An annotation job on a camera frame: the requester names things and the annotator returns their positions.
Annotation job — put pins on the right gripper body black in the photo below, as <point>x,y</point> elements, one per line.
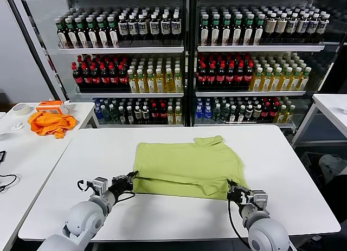
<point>240,196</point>

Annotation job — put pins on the yellow drink bottle white cap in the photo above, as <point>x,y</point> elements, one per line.
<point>160,82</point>
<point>141,83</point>
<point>178,82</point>
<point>132,83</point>
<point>151,82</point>
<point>169,82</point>

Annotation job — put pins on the dark bottle tan label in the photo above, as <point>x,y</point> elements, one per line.
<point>281,26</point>
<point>270,26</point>

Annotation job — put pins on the small yellow drink bottle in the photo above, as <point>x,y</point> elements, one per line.
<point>178,115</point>
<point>170,116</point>
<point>290,113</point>
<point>282,114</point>

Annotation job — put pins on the white side table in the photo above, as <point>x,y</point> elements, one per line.
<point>330,104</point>
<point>27,153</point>

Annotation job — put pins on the dark bottle blue label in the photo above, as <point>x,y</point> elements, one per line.
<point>154,27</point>
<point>176,27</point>
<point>132,28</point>
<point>302,26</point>
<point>291,26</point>
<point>123,28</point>
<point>142,27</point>
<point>165,27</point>
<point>312,26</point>
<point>322,26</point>

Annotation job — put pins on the dark bottle white cap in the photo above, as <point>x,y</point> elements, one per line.
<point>122,115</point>
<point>130,115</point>

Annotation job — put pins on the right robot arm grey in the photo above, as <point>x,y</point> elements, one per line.
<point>267,234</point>

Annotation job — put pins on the orange and white box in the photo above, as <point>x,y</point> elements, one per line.
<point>47,108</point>

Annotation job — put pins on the black door frame bar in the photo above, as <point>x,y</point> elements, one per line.
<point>35,45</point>

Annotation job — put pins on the crumpled orange cloth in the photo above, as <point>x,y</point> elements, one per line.
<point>51,123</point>

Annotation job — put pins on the dark bottle white label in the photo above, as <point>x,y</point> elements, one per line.
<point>138,113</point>
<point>146,113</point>
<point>249,112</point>
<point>257,111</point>

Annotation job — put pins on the grey fabric bundle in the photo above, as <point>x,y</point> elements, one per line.
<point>330,165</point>

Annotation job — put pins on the white tape roll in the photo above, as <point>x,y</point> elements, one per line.
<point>21,113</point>

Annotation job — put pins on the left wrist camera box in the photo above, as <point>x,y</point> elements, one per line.
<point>99,184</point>

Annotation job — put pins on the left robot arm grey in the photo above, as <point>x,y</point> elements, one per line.
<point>81,218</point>

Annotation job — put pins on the clear green bottle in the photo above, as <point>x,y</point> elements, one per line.
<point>106,114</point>
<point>216,114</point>
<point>114,114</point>
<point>225,114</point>

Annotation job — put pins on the dark bottle green cap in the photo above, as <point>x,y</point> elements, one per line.
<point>204,31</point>
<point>61,34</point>
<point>112,32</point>
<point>237,31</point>
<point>102,32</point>
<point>71,33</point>
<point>92,33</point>
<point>215,31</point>
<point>226,31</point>
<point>248,31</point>
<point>259,31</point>
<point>81,33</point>

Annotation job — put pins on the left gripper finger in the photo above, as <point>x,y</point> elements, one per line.
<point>120,177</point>
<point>133,177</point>

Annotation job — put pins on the glass drinks cabinet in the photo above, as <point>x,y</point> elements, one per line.
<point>186,72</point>
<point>193,72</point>

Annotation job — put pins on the black crate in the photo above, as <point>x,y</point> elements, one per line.
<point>309,161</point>

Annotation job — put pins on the small cola bottle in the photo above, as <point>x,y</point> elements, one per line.
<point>163,112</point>
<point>266,110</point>
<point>274,110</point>
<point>154,112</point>

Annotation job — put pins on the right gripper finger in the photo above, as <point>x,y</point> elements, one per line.
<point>238,187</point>
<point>230,187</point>

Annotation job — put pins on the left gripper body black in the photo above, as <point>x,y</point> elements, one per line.
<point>120,187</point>

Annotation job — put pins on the open glass cabinet door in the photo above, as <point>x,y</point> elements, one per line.
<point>336,58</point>

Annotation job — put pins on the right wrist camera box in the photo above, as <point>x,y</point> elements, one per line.
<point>259,199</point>

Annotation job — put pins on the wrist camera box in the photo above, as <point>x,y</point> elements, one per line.
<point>99,184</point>
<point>259,199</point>

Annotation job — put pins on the small white plastic object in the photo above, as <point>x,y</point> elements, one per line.
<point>16,126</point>

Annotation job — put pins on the light green polo shirt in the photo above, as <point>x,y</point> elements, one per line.
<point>187,164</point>

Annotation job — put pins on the blue water bottle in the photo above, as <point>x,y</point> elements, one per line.
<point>98,113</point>
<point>207,115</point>
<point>199,115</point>

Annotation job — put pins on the black phone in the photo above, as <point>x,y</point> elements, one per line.
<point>2,156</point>

